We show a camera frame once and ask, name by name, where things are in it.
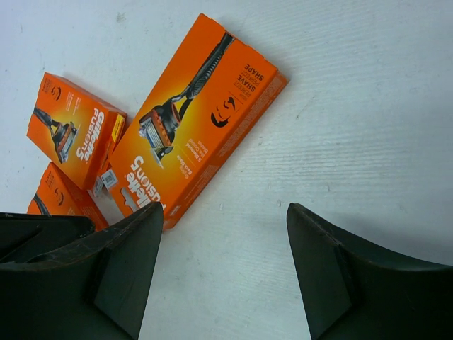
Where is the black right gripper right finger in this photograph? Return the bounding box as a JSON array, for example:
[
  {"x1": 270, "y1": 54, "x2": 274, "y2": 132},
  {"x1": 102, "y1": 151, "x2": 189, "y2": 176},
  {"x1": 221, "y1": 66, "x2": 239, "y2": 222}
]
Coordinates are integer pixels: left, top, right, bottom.
[{"x1": 287, "y1": 203, "x2": 452, "y2": 339}]

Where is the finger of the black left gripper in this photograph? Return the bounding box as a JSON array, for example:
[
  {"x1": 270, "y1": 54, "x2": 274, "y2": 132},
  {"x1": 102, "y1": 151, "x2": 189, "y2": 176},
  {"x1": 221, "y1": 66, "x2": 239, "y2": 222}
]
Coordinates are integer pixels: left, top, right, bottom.
[{"x1": 1, "y1": 212, "x2": 96, "y2": 263}]

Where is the orange Gillette Fusion5 box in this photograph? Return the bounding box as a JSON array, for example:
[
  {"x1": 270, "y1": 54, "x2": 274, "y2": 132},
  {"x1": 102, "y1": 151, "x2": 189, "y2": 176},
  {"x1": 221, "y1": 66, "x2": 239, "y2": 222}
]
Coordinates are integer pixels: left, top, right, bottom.
[
  {"x1": 27, "y1": 72, "x2": 127, "y2": 191},
  {"x1": 27, "y1": 162, "x2": 108, "y2": 231},
  {"x1": 106, "y1": 14, "x2": 288, "y2": 229}
]

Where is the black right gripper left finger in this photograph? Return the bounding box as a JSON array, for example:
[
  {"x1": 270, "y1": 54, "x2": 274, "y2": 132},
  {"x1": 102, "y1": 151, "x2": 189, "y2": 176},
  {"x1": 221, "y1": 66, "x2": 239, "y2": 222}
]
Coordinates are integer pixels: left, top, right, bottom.
[{"x1": 1, "y1": 203, "x2": 164, "y2": 339}]

